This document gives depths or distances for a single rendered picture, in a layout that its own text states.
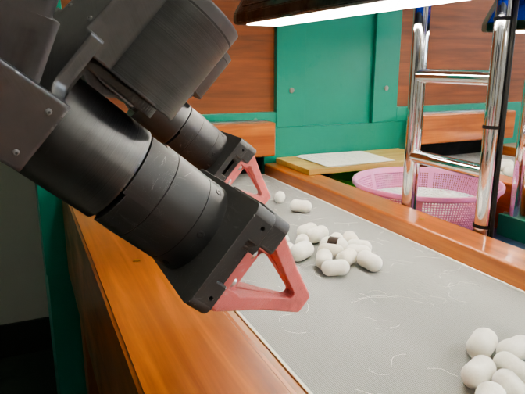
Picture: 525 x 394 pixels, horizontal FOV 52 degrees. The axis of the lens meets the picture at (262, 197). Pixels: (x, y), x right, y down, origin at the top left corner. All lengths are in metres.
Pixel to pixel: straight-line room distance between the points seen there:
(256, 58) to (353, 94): 0.26
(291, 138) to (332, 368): 0.80
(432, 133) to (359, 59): 0.25
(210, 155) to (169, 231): 0.33
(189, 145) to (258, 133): 0.49
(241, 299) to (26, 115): 0.17
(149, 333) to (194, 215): 0.19
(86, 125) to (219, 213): 0.09
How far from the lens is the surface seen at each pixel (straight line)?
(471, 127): 1.42
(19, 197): 1.91
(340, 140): 1.25
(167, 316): 0.48
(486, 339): 0.49
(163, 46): 0.27
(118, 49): 0.27
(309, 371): 0.45
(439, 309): 0.57
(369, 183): 1.09
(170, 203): 0.28
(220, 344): 0.44
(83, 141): 0.27
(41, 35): 0.24
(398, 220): 0.78
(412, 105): 0.84
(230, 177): 0.63
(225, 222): 0.30
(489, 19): 1.27
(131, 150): 0.28
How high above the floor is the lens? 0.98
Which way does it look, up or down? 14 degrees down
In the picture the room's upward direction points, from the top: straight up
